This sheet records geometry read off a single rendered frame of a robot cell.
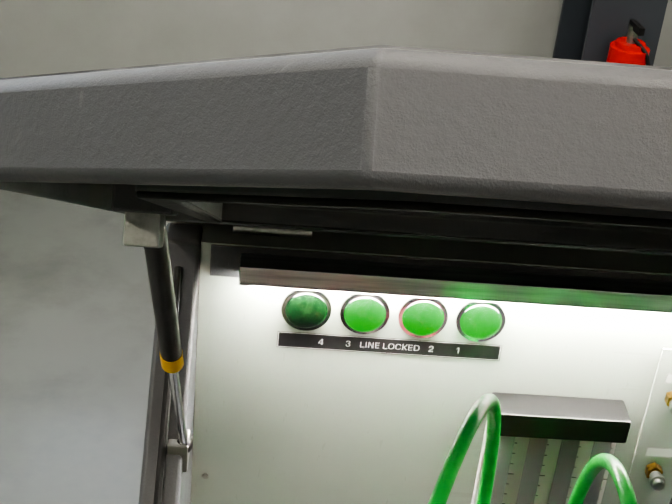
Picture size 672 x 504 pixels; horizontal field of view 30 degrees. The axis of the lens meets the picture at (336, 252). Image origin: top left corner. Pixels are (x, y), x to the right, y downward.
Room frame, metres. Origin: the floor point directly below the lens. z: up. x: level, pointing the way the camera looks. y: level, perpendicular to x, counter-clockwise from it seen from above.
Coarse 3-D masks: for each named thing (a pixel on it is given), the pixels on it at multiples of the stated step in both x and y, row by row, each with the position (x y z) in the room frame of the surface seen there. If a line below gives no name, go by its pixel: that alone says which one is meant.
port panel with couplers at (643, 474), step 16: (656, 384) 1.10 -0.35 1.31; (656, 400) 1.10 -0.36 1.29; (656, 416) 1.10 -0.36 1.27; (640, 432) 1.10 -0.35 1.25; (656, 432) 1.10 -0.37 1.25; (640, 448) 1.10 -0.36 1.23; (656, 448) 1.10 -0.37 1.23; (640, 464) 1.10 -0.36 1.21; (656, 464) 1.10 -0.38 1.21; (640, 480) 1.10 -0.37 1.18; (656, 480) 1.08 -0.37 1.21; (640, 496) 1.10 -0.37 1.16; (656, 496) 1.10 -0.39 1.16
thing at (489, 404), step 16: (480, 400) 0.90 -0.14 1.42; (496, 400) 0.93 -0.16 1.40; (480, 416) 0.87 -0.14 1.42; (496, 416) 0.96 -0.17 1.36; (464, 432) 0.84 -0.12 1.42; (496, 432) 0.98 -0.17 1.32; (464, 448) 0.83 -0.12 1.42; (496, 448) 0.99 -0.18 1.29; (448, 464) 0.81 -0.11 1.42; (448, 480) 0.79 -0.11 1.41; (480, 480) 1.01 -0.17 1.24; (432, 496) 0.78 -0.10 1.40; (448, 496) 0.79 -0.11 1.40; (480, 496) 1.01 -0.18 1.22
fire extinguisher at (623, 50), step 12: (636, 24) 4.50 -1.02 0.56; (636, 36) 4.52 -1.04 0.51; (612, 48) 4.50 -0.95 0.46; (624, 48) 4.49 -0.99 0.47; (636, 48) 4.48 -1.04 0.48; (648, 48) 4.54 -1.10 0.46; (612, 60) 4.49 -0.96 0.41; (624, 60) 4.46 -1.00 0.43; (636, 60) 4.46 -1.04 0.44; (648, 60) 4.48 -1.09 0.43
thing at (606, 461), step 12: (600, 456) 0.92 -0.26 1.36; (612, 456) 0.90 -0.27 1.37; (588, 468) 0.94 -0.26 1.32; (600, 468) 0.92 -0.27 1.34; (612, 468) 0.88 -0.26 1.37; (624, 468) 0.88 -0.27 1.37; (588, 480) 0.95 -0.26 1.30; (624, 480) 0.86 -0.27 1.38; (576, 492) 0.96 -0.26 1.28; (624, 492) 0.84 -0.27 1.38
